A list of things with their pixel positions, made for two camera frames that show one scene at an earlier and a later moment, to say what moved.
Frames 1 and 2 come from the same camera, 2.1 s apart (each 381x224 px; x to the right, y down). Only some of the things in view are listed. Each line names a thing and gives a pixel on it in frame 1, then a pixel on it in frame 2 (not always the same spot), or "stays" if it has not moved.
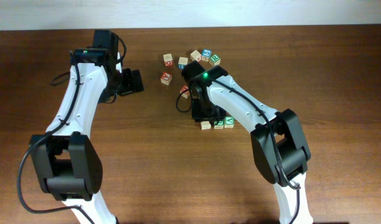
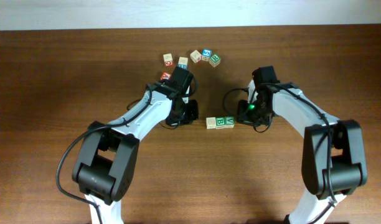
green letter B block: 218,124 stays
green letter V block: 229,122 stays
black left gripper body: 127,84 → 187,111
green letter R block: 215,60 stays
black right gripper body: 206,112 → 246,112
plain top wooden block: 195,55 stays
